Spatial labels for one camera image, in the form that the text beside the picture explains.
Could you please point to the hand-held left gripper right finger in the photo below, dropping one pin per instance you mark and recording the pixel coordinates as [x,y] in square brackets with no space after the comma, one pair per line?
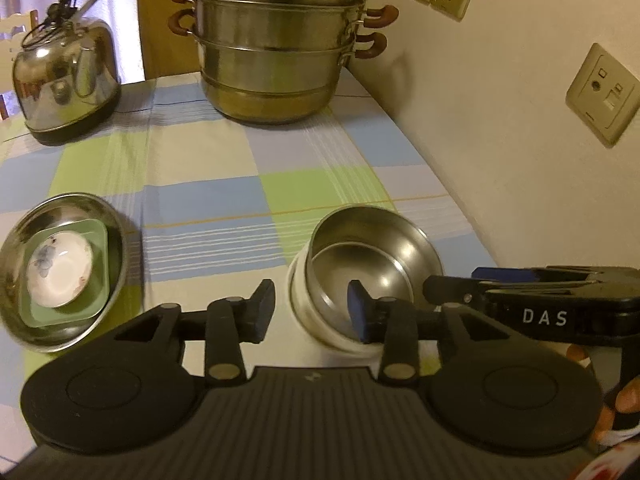
[357,315]

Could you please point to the stainless steel steamer pot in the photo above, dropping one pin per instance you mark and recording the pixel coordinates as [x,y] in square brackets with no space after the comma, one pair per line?
[270,75]

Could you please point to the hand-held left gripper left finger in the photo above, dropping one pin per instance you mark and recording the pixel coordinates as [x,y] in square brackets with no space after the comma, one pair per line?
[262,310]

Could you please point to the stainless steel bowl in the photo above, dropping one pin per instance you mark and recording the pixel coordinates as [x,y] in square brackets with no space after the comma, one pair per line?
[360,265]

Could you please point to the white wooden chair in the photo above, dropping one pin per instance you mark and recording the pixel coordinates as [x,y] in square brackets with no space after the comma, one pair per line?
[10,35]

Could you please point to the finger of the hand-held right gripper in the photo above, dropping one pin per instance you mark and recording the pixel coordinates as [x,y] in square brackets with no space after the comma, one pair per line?
[450,290]
[500,274]

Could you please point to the beige wall socket panel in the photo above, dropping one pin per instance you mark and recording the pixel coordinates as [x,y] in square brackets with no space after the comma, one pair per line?
[600,95]

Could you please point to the person's right hand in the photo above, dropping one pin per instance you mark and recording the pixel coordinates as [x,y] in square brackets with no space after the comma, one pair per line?
[630,397]

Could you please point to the checkered pastel tablecloth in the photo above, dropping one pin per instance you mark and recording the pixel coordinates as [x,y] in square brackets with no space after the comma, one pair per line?
[210,200]

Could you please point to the small floral white dish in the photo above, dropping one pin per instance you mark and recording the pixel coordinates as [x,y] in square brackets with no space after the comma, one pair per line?
[60,270]

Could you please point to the stainless steel kettle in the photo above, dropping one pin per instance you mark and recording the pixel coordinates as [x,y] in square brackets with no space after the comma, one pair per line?
[60,80]

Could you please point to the red white patterned cloth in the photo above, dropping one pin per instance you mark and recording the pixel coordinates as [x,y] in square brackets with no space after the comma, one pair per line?
[615,465]

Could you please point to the round stainless steel plate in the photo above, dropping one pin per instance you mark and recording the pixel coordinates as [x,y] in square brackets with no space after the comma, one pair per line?
[20,240]

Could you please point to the green square plate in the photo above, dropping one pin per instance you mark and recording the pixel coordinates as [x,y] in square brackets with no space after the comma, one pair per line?
[99,292]

